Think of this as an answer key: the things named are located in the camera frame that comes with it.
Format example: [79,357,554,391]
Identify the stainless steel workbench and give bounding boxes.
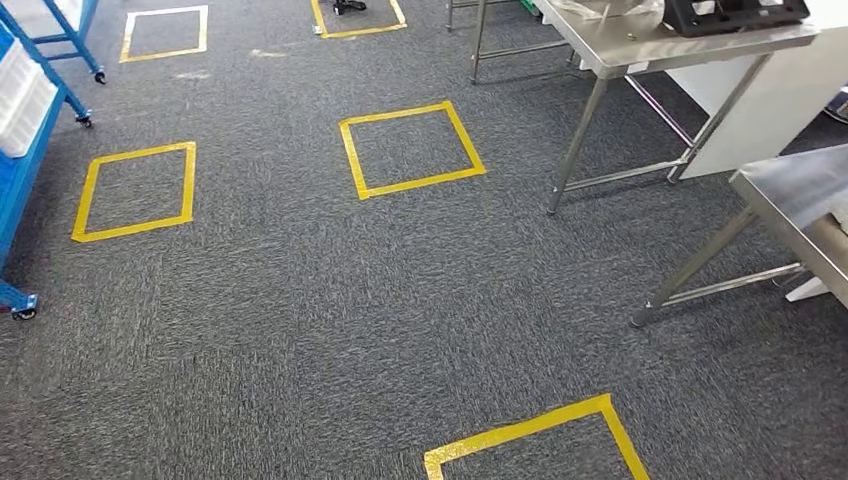
[629,144,848,331]

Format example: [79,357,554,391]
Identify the black plastic plate part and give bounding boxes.
[662,0,811,39]

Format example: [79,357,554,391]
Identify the stainless steel side table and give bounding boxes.
[445,0,823,215]

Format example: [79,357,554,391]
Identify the yellow floor tape square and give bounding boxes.
[71,140,198,243]
[119,5,210,64]

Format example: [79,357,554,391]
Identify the white cabinet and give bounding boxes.
[665,26,848,181]

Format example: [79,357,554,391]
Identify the white plastic crate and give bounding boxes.
[0,39,60,159]

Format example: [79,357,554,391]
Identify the chrome stanchion with round base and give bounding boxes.
[823,86,848,126]

